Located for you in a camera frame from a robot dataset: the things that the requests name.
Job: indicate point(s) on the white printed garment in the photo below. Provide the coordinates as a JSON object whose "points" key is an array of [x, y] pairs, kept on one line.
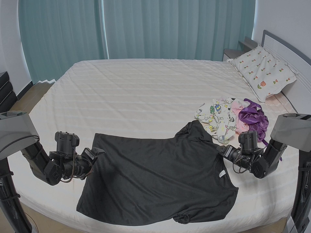
{"points": [[218, 118]]}

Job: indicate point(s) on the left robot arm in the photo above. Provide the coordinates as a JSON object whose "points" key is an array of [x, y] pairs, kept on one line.
{"points": [[14, 135]]}

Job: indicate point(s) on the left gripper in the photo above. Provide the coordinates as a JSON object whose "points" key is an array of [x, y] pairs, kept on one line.
{"points": [[85, 164]]}

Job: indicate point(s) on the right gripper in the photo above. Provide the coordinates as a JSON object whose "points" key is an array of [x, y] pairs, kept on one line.
{"points": [[230, 154]]}

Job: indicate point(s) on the bed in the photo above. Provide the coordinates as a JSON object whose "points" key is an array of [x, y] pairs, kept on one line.
{"points": [[145, 93]]}

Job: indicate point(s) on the white printed pillow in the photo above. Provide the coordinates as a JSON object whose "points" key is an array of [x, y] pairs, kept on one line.
{"points": [[262, 69]]}

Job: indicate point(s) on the purple satin garment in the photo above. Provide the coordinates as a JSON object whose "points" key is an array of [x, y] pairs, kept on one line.
{"points": [[252, 118]]}

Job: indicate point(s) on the blue-green curtain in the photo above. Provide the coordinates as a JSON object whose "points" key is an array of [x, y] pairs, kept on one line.
{"points": [[175, 20], [63, 28]]}

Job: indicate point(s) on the pink garment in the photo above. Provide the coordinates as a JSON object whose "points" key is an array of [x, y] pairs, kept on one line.
{"points": [[239, 122]]}

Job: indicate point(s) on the black T-shirt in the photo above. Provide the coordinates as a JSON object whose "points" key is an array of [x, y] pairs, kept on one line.
{"points": [[158, 173]]}

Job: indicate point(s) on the grey bedside table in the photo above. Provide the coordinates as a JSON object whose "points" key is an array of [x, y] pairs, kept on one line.
{"points": [[233, 53]]}

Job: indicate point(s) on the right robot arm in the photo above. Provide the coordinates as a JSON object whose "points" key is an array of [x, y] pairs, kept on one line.
{"points": [[286, 132]]}

